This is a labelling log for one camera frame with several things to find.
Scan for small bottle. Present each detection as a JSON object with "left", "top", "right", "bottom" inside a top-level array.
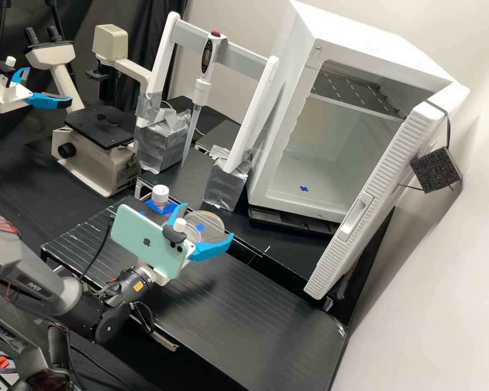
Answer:
[{"left": 151, "top": 184, "right": 171, "bottom": 211}]

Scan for petri dish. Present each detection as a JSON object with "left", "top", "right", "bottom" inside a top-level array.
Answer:
[{"left": 185, "top": 210, "right": 226, "bottom": 242}]

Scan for right wrist camera phone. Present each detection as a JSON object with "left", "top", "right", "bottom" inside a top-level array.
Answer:
[{"left": 110, "top": 203, "right": 197, "bottom": 281}]

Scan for white pipette stand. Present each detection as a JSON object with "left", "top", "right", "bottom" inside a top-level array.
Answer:
[{"left": 133, "top": 11, "right": 280, "bottom": 213}]

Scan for incubator door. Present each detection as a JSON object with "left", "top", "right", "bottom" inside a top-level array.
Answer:
[{"left": 303, "top": 96, "right": 463, "bottom": 301}]

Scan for blue bottle holder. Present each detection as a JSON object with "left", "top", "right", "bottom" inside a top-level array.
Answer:
[{"left": 141, "top": 197, "right": 181, "bottom": 219}]

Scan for black cable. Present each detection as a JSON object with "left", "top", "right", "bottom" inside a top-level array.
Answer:
[{"left": 78, "top": 222, "right": 116, "bottom": 286}]

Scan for pipette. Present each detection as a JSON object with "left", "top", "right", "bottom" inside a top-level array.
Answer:
[{"left": 180, "top": 30, "right": 228, "bottom": 168}]

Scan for white incubator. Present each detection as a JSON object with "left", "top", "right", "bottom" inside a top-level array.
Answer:
[{"left": 244, "top": 0, "right": 472, "bottom": 225}]

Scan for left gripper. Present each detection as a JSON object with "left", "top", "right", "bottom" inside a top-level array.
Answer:
[{"left": 0, "top": 66, "right": 74, "bottom": 113}]

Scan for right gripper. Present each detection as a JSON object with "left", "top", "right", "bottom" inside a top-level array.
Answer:
[{"left": 143, "top": 202, "right": 234, "bottom": 287}]

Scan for cream microscope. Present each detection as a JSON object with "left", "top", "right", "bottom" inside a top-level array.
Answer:
[{"left": 23, "top": 24, "right": 142, "bottom": 199}]

